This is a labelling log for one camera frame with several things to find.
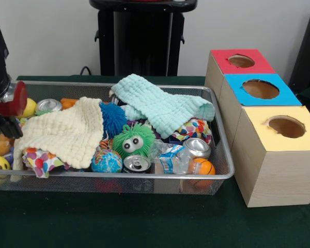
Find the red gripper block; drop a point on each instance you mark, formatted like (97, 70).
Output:
(13, 106)

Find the cream yellow cloth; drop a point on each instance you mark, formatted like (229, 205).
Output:
(62, 132)

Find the clear mesh bin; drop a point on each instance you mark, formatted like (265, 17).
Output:
(67, 183)

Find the wooden box with three holes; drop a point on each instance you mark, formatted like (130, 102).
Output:
(279, 170)

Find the plain yellow ball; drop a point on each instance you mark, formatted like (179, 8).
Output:
(30, 107)

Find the globe print ball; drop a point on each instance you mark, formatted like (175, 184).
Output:
(106, 161)

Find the blue spiky ball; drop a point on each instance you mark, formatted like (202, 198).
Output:
(113, 119)

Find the green fuzzy toy with eyes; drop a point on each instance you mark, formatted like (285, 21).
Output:
(132, 139)

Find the silver can with open top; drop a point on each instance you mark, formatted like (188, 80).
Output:
(137, 164)

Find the mint green cloth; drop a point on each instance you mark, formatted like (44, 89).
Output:
(160, 106)

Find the crushed clear plastic bottle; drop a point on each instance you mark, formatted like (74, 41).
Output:
(170, 159)

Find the silver can with closed top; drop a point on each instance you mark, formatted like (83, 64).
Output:
(198, 147)

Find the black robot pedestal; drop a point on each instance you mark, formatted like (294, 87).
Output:
(139, 41)

